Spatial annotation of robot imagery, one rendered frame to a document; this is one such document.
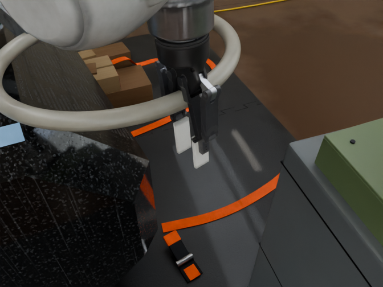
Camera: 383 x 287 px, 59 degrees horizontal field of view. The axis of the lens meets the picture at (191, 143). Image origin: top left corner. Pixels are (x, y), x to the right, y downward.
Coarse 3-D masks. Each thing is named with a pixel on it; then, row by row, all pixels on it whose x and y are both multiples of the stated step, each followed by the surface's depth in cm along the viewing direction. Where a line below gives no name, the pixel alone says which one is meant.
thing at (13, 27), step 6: (0, 6) 74; (0, 12) 75; (6, 12) 74; (0, 18) 77; (6, 18) 75; (12, 18) 73; (6, 24) 77; (12, 24) 75; (12, 30) 76; (18, 30) 75; (24, 30) 73
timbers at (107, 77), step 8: (104, 56) 200; (96, 64) 194; (104, 64) 194; (112, 64) 195; (104, 72) 188; (112, 72) 188; (96, 80) 183; (104, 80) 184; (112, 80) 186; (104, 88) 188; (112, 88) 190; (120, 88) 192
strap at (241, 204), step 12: (120, 60) 202; (156, 60) 222; (168, 120) 193; (132, 132) 186; (144, 132) 186; (276, 180) 161; (252, 192) 156; (264, 192) 156; (240, 204) 151; (204, 216) 146; (216, 216) 146; (168, 228) 142; (180, 228) 142
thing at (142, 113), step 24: (216, 24) 71; (24, 48) 72; (240, 48) 63; (0, 72) 62; (216, 72) 55; (0, 96) 54; (168, 96) 50; (24, 120) 50; (48, 120) 49; (72, 120) 48; (96, 120) 48; (120, 120) 48; (144, 120) 49
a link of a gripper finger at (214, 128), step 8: (216, 88) 46; (208, 96) 46; (216, 96) 47; (208, 104) 47; (216, 104) 48; (208, 112) 48; (216, 112) 49; (208, 120) 49; (216, 120) 50; (208, 128) 50; (216, 128) 51; (208, 136) 51; (216, 136) 53
